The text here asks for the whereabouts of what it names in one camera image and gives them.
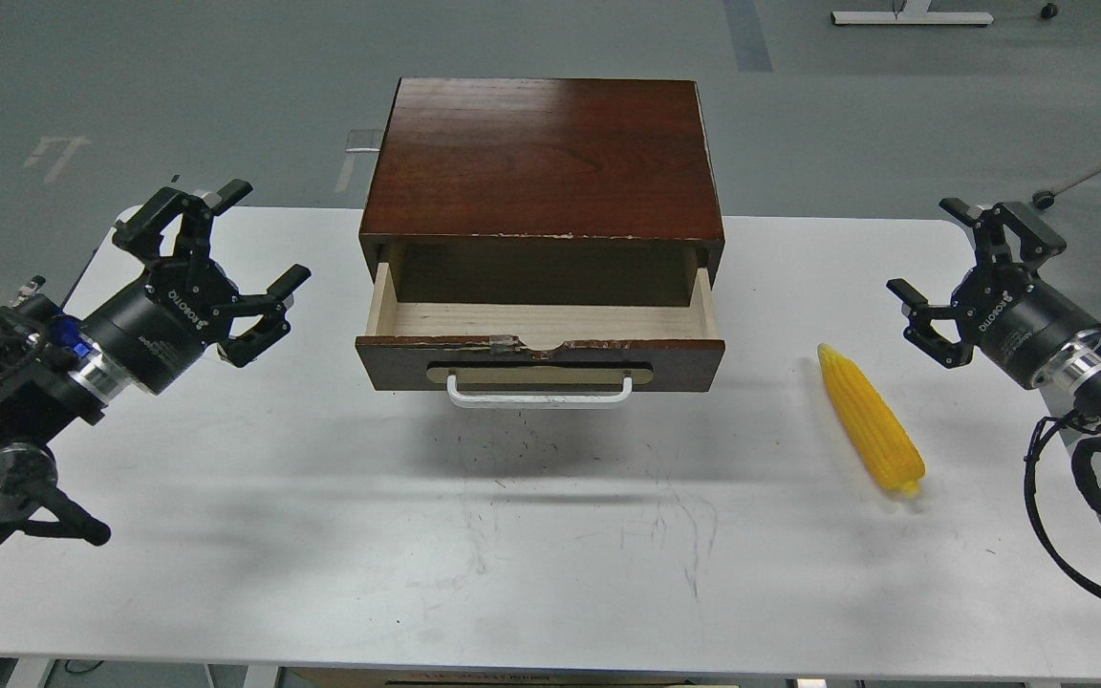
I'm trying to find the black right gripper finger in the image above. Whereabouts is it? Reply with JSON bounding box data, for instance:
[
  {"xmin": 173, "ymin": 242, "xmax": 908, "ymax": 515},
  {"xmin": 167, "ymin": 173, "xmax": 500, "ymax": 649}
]
[
  {"xmin": 887, "ymin": 279, "xmax": 983, "ymax": 369},
  {"xmin": 939, "ymin": 199, "xmax": 1067, "ymax": 280}
]

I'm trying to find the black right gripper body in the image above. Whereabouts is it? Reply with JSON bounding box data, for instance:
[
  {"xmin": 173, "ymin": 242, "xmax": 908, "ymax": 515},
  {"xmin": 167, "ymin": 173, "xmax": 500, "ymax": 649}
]
[{"xmin": 952, "ymin": 266, "xmax": 1100, "ymax": 389}]

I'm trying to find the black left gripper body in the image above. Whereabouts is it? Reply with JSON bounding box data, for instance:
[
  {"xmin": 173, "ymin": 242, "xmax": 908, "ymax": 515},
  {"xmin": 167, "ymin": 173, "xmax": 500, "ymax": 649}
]
[{"xmin": 80, "ymin": 256, "xmax": 240, "ymax": 395}]

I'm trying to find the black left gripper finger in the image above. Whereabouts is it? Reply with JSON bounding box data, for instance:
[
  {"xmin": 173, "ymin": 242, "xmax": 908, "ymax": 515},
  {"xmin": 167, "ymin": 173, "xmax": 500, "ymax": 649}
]
[
  {"xmin": 210, "ymin": 263, "xmax": 312, "ymax": 369},
  {"xmin": 111, "ymin": 179, "xmax": 253, "ymax": 267}
]

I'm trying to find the yellow corn cob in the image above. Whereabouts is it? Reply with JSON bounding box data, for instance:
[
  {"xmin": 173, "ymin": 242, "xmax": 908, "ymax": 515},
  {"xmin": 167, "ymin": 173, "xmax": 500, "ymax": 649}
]
[{"xmin": 816, "ymin": 343, "xmax": 926, "ymax": 498}]

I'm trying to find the wooden drawer with white handle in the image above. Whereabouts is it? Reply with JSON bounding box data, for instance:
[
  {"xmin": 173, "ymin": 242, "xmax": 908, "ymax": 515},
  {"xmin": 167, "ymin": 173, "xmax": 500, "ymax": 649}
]
[{"xmin": 355, "ymin": 241, "xmax": 724, "ymax": 395}]

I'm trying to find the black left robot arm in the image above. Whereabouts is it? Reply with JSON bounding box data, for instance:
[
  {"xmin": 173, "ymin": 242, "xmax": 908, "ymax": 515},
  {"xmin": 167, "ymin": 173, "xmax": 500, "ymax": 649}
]
[{"xmin": 0, "ymin": 179, "xmax": 310, "ymax": 546}]

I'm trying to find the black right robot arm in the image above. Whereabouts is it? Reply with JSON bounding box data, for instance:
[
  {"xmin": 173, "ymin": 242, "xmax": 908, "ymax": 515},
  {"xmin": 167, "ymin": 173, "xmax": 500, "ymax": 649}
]
[{"xmin": 887, "ymin": 199, "xmax": 1101, "ymax": 514}]

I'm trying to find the rolling chair leg with caster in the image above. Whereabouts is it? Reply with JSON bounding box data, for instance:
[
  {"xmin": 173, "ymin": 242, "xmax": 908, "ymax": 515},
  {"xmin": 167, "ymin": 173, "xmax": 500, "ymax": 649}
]
[{"xmin": 1028, "ymin": 160, "xmax": 1101, "ymax": 210}]

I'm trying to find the white table base background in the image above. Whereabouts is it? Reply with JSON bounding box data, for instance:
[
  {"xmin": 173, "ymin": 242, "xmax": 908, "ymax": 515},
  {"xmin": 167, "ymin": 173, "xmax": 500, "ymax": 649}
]
[{"xmin": 830, "ymin": 1, "xmax": 995, "ymax": 28}]

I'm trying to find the dark wooden cabinet box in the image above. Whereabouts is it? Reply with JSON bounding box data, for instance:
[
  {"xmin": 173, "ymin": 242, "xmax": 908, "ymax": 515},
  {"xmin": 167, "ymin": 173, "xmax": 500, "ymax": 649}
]
[{"xmin": 359, "ymin": 77, "xmax": 724, "ymax": 306}]

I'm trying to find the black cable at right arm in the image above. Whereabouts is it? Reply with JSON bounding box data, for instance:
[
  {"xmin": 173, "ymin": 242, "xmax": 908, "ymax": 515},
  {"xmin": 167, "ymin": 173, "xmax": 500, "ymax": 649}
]
[{"xmin": 1023, "ymin": 413, "xmax": 1101, "ymax": 622}]

